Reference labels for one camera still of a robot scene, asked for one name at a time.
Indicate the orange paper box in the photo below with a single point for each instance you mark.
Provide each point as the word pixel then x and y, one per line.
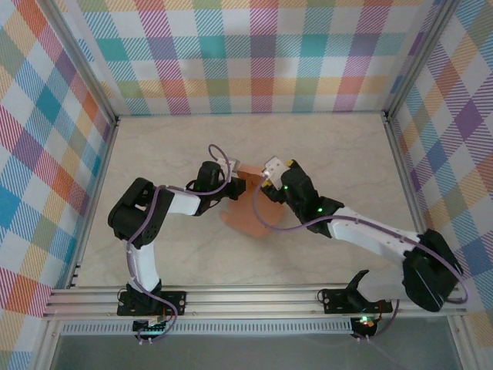
pixel 246 219

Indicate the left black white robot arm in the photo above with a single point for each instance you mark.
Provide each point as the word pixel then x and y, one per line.
pixel 135 216

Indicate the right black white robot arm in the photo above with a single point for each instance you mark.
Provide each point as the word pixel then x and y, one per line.
pixel 431 270

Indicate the grey metal panel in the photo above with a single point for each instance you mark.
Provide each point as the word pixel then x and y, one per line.
pixel 250 352

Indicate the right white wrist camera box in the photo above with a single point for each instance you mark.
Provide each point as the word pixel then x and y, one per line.
pixel 275 166

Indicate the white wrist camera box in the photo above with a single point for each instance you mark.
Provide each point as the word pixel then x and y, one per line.
pixel 231 163
pixel 275 166

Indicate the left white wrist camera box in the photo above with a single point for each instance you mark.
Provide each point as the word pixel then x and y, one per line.
pixel 231 163

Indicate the aluminium table side rail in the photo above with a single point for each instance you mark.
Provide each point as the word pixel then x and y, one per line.
pixel 396 154
pixel 109 148

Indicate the long aluminium mounting rail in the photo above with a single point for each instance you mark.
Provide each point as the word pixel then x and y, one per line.
pixel 250 300

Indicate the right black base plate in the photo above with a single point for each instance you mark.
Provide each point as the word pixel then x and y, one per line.
pixel 333 302

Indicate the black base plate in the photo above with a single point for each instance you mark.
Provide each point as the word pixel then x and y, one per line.
pixel 333 302
pixel 178 302

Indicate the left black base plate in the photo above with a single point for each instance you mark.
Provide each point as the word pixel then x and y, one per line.
pixel 178 302

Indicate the aluminium frame post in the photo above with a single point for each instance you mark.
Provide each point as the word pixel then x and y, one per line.
pixel 81 58
pixel 420 58

